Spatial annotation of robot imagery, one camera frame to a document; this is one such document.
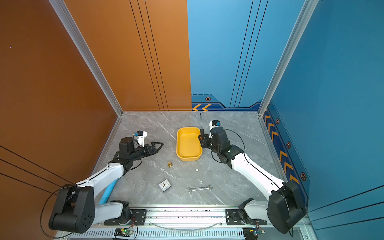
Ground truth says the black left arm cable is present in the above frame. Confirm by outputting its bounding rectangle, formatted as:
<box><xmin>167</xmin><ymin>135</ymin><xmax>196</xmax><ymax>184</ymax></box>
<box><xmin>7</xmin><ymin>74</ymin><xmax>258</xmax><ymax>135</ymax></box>
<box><xmin>39</xmin><ymin>184</ymin><xmax>79</xmax><ymax>240</ymax></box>

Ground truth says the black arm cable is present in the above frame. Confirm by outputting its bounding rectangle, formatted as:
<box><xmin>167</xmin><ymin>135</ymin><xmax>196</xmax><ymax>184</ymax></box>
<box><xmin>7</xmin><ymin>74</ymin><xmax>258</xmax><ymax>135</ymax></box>
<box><xmin>223</xmin><ymin>128</ymin><xmax>295</xmax><ymax>238</ymax></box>
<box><xmin>39</xmin><ymin>184</ymin><xmax>79</xmax><ymax>240</ymax></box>

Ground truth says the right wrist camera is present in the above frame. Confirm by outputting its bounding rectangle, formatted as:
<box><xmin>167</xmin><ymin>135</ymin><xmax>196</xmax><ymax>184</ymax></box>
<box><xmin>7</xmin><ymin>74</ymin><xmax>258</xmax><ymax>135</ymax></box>
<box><xmin>209</xmin><ymin>120</ymin><xmax>221</xmax><ymax>138</ymax></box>

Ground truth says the aluminium corner post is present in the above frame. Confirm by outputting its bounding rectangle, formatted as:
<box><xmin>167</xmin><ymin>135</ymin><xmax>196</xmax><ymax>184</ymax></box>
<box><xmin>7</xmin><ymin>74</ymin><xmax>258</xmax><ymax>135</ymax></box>
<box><xmin>49</xmin><ymin>0</ymin><xmax>124</xmax><ymax>117</ymax></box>
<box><xmin>258</xmin><ymin>0</ymin><xmax>319</xmax><ymax>117</ymax></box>

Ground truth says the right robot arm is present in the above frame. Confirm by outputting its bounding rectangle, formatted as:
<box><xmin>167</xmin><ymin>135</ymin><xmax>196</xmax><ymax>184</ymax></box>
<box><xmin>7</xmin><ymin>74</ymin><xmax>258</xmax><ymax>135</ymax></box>
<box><xmin>198</xmin><ymin>126</ymin><xmax>307</xmax><ymax>235</ymax></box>

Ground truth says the left aluminium corner post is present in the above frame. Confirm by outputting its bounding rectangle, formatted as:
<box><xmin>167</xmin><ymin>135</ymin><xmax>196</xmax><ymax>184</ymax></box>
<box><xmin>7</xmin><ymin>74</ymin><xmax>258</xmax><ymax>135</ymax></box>
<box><xmin>49</xmin><ymin>0</ymin><xmax>124</xmax><ymax>117</ymax></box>

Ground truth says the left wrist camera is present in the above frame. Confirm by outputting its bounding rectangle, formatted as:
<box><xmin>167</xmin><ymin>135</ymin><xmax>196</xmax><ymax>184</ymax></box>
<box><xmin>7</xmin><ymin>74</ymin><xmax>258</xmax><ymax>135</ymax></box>
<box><xmin>134</xmin><ymin>131</ymin><xmax>147</xmax><ymax>147</ymax></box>

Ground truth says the right circuit board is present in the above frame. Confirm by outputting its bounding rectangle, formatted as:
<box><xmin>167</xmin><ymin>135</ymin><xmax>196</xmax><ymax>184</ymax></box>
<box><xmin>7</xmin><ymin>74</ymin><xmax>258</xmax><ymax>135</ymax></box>
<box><xmin>243</xmin><ymin>228</ymin><xmax>265</xmax><ymax>240</ymax></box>

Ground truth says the left circuit board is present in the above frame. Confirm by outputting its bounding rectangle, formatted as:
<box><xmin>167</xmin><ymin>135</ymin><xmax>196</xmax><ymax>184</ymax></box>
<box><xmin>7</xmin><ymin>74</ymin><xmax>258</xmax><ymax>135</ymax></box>
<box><xmin>114</xmin><ymin>228</ymin><xmax>135</xmax><ymax>239</ymax></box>

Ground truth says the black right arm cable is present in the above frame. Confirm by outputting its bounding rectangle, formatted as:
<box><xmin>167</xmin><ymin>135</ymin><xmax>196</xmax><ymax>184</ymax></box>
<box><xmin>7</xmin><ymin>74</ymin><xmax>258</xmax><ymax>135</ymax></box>
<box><xmin>223</xmin><ymin>128</ymin><xmax>295</xmax><ymax>238</ymax></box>

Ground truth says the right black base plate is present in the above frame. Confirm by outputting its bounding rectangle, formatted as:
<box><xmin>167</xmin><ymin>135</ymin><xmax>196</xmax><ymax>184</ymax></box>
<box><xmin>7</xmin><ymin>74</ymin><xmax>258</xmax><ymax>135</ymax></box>
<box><xmin>225</xmin><ymin>209</ymin><xmax>267</xmax><ymax>226</ymax></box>

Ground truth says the right aluminium corner post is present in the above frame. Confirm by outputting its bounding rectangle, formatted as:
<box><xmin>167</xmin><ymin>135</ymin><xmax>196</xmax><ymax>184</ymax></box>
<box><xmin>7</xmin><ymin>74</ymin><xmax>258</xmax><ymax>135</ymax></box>
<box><xmin>258</xmin><ymin>0</ymin><xmax>319</xmax><ymax>117</ymax></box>

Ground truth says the yellow plastic bin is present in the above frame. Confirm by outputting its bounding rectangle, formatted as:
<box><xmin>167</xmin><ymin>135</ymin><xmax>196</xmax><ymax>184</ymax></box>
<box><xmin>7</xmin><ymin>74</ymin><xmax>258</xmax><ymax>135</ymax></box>
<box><xmin>177</xmin><ymin>127</ymin><xmax>203</xmax><ymax>162</ymax></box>

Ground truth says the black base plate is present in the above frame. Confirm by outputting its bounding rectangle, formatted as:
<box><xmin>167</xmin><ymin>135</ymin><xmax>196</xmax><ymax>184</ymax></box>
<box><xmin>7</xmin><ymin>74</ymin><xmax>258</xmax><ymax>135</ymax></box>
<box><xmin>104</xmin><ymin>209</ymin><xmax>147</xmax><ymax>227</ymax></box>
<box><xmin>225</xmin><ymin>209</ymin><xmax>267</xmax><ymax>226</ymax></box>

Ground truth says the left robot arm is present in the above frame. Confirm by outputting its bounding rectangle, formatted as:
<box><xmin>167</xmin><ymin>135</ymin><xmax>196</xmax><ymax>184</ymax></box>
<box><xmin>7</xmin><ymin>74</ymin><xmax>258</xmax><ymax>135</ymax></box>
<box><xmin>49</xmin><ymin>137</ymin><xmax>164</xmax><ymax>234</ymax></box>

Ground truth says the aluminium front rail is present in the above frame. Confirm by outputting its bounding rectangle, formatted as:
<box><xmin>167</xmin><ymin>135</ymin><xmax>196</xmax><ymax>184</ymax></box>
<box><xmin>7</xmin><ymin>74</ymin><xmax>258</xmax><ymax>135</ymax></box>
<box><xmin>56</xmin><ymin>206</ymin><xmax>317</xmax><ymax>240</ymax></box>

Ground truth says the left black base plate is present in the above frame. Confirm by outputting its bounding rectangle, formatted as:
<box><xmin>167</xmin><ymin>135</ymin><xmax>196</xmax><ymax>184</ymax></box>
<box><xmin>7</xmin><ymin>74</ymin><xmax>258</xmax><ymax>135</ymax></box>
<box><xmin>104</xmin><ymin>209</ymin><xmax>147</xmax><ymax>227</ymax></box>

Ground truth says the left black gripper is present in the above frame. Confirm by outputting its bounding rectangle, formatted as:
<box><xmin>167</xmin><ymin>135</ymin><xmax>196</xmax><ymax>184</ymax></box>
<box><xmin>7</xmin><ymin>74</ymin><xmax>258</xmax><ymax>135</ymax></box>
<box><xmin>130</xmin><ymin>142</ymin><xmax>164</xmax><ymax>163</ymax></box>

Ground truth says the circuit board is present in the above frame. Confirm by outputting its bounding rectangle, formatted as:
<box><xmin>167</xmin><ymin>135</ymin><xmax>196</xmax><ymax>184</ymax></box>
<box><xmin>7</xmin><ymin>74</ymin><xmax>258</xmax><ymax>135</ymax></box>
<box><xmin>243</xmin><ymin>228</ymin><xmax>265</xmax><ymax>240</ymax></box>
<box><xmin>114</xmin><ymin>228</ymin><xmax>135</xmax><ymax>239</ymax></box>

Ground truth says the silver open-end wrench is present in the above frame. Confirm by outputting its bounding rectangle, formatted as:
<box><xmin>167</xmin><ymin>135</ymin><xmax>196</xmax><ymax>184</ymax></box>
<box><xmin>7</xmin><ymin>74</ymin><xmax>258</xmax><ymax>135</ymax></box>
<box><xmin>186</xmin><ymin>185</ymin><xmax>213</xmax><ymax>194</ymax></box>

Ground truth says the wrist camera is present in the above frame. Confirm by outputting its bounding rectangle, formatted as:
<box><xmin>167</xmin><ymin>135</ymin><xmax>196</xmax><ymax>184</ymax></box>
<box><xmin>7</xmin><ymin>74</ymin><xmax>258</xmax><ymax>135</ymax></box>
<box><xmin>134</xmin><ymin>131</ymin><xmax>147</xmax><ymax>147</ymax></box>
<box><xmin>209</xmin><ymin>120</ymin><xmax>221</xmax><ymax>138</ymax></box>

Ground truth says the small white square clock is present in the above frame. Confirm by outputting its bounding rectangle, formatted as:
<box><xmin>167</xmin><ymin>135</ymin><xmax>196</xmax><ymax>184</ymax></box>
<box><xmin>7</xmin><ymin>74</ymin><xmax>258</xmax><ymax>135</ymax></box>
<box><xmin>159</xmin><ymin>179</ymin><xmax>172</xmax><ymax>192</ymax></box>

